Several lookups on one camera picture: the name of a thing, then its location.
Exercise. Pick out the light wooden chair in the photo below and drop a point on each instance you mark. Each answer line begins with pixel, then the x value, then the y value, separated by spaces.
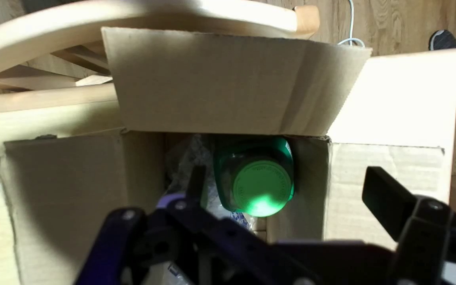
pixel 133 16

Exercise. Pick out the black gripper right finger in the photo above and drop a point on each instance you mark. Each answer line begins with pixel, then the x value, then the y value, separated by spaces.
pixel 388 200

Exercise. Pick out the small open cardboard box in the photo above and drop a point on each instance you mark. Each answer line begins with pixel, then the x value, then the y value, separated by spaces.
pixel 212 79

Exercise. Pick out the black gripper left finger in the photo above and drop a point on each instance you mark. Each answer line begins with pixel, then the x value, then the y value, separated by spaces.
pixel 196 187

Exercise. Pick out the green lidded clear container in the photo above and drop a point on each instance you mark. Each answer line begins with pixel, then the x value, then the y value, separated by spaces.
pixel 261 187

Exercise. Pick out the clear plastic wrap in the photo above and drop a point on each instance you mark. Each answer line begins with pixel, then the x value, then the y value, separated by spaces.
pixel 185 159

